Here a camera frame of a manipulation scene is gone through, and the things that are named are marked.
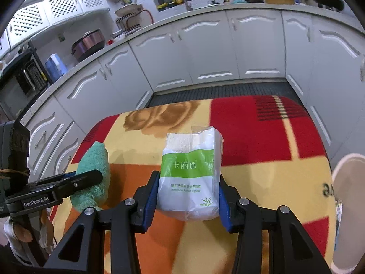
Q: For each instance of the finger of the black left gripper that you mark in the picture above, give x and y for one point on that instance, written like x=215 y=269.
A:
x=66 y=184

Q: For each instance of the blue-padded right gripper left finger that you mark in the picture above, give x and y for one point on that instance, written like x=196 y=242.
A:
x=146 y=199

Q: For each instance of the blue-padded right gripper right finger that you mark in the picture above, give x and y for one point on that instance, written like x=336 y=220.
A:
x=230 y=215

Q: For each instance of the green white tissue pack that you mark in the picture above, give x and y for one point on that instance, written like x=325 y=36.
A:
x=188 y=188

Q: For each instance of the beige round trash bin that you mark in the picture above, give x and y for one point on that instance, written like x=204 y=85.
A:
x=348 y=183

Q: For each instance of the white kitchen cabinets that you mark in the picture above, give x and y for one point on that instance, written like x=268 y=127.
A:
x=318 y=51

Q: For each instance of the green microfibre cloth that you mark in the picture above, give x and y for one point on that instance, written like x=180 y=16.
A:
x=96 y=157

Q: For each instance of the red yellow blanket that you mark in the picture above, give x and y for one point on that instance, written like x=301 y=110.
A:
x=272 y=154

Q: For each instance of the black microwave oven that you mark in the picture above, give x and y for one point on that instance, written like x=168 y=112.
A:
x=22 y=82

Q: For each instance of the blue water jug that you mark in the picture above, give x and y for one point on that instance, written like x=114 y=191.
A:
x=55 y=67

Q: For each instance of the dark ribbed floor mat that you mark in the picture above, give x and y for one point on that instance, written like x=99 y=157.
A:
x=281 y=89

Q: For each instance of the purple rice cooker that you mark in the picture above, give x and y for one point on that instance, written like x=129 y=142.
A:
x=89 y=44

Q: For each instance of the white upper lattice cabinets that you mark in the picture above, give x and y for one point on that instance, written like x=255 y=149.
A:
x=36 y=17

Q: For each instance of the wire dish rack with bowl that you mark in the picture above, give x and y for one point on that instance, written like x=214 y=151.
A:
x=129 y=17

